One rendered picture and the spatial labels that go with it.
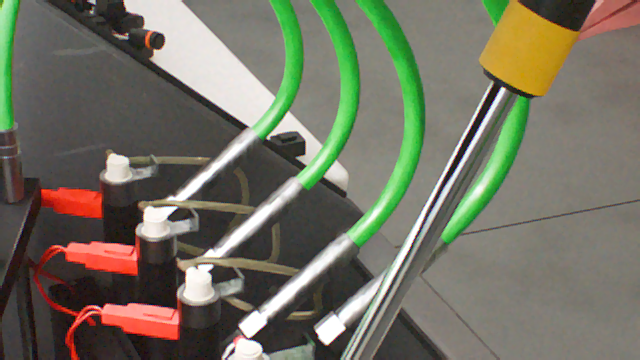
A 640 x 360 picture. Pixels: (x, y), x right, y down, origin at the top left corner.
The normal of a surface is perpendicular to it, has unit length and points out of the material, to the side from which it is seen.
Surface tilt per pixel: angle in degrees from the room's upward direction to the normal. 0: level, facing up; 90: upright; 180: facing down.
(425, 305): 0
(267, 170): 90
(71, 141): 90
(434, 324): 0
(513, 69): 74
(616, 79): 0
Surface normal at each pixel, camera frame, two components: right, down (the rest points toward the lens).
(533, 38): -0.25, 0.24
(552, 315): 0.03, -0.86
